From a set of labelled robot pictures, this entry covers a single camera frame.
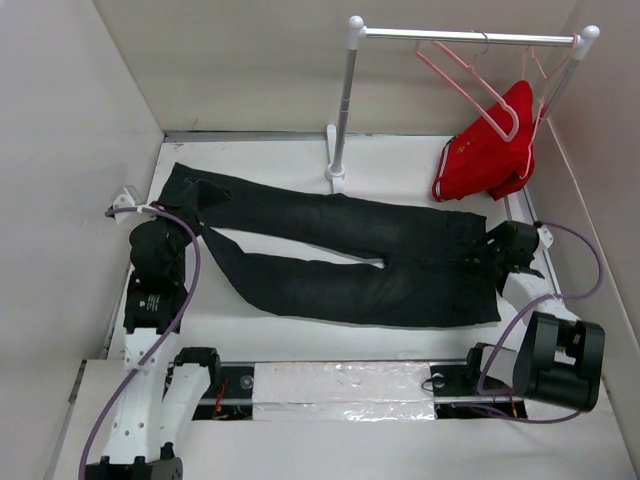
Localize red garment on hanger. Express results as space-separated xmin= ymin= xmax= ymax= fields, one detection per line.
xmin=432 ymin=80 xmax=535 ymax=202

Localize white metal clothes rack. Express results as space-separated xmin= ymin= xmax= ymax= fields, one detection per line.
xmin=325 ymin=15 xmax=601 ymax=193

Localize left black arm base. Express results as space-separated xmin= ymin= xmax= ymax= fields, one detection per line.
xmin=192 ymin=362 xmax=256 ymax=421

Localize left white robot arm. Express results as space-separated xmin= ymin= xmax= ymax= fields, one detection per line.
xmin=78 ymin=194 xmax=223 ymax=479

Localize pink empty hanger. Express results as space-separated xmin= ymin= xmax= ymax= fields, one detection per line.
xmin=414 ymin=30 xmax=521 ymax=144

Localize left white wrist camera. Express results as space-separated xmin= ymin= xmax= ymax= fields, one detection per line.
xmin=110 ymin=185 xmax=142 ymax=211

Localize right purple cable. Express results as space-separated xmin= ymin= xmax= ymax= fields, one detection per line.
xmin=474 ymin=222 xmax=604 ymax=426

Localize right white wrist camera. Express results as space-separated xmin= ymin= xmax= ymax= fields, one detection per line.
xmin=533 ymin=221 xmax=554 ymax=252

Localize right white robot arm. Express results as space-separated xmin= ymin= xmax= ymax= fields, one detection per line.
xmin=462 ymin=221 xmax=606 ymax=416

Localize pink hanger with garment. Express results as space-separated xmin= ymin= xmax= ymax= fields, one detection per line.
xmin=518 ymin=34 xmax=583 ymax=181

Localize black trousers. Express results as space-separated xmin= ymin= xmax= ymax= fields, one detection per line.
xmin=158 ymin=164 xmax=500 ymax=328

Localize purple cable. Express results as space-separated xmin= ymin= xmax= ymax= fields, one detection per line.
xmin=79 ymin=202 xmax=204 ymax=479
xmin=474 ymin=222 xmax=604 ymax=426

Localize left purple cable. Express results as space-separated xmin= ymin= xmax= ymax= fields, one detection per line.
xmin=79 ymin=202 xmax=204 ymax=479

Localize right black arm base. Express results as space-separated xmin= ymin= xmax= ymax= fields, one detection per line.
xmin=421 ymin=343 xmax=528 ymax=420

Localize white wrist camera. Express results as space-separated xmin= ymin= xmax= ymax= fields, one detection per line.
xmin=110 ymin=185 xmax=142 ymax=211
xmin=533 ymin=221 xmax=554 ymax=252

